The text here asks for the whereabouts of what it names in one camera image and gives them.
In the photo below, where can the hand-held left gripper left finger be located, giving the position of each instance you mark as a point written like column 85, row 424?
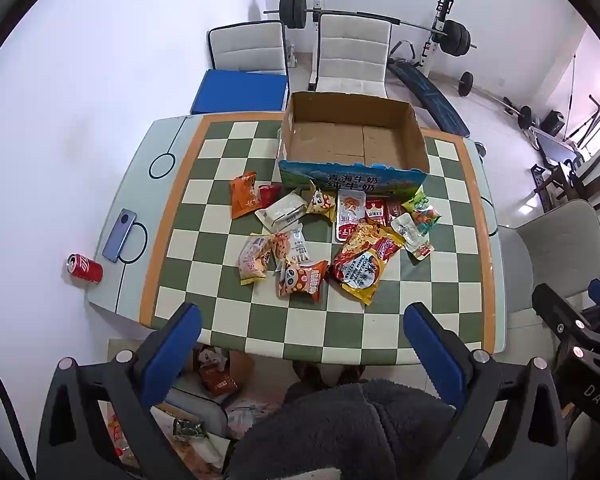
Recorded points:
column 180, row 345

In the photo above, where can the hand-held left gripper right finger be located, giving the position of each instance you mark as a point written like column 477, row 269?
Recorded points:
column 437, row 355

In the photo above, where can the yellow clear snack bag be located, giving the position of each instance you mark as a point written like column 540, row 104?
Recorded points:
column 254, row 258

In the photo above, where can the large yellow red noodle packet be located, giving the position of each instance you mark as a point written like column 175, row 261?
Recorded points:
column 365, row 262

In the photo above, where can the colourful candy packet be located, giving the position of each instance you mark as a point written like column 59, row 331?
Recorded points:
column 426, row 220

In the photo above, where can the orange panda snack packet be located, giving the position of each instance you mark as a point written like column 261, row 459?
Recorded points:
column 300, row 281

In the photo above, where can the white and yellow oat packet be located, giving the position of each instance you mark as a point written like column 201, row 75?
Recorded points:
column 292, row 245

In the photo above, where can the red and white snack packet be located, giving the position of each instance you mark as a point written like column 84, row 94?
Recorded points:
column 347, row 217

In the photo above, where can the yellow panda snack packet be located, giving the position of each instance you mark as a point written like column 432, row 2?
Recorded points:
column 321, row 203

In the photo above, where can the cardboard box with blue print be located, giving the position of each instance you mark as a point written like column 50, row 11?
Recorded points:
column 350, row 145

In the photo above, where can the small cardboard box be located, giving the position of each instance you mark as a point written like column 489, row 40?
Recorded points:
column 222, row 375

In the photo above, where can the grey storage bin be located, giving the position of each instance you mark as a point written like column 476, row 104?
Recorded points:
column 195, row 410

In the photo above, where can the beige padded chair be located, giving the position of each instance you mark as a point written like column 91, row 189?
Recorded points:
column 560, row 240

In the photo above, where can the plastic bag of packets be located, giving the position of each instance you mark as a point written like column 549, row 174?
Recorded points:
column 180, row 440

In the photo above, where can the red soda can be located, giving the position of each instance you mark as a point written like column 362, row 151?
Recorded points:
column 86, row 269

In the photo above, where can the clear snack packet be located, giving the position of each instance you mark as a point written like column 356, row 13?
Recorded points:
column 411, row 235

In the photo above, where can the person's grey fleece clothing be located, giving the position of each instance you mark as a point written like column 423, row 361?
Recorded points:
column 340, row 430

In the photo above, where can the grey smartphone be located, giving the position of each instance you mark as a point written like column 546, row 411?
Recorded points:
column 120, row 235

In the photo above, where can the brown shoe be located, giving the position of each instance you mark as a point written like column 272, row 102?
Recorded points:
column 310, row 375

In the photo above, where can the dark red snack packet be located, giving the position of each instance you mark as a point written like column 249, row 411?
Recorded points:
column 395, row 210

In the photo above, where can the green snack packet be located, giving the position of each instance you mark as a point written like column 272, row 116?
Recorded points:
column 417, row 201

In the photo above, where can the black speaker box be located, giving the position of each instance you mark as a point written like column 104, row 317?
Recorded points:
column 552, row 122

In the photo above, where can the small black barbell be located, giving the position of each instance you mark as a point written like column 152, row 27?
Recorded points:
column 465, row 83

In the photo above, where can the white padded chair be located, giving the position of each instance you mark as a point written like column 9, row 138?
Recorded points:
column 247, row 45
column 352, row 50

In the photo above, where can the black barbell with plates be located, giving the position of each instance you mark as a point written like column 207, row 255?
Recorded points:
column 295, row 10

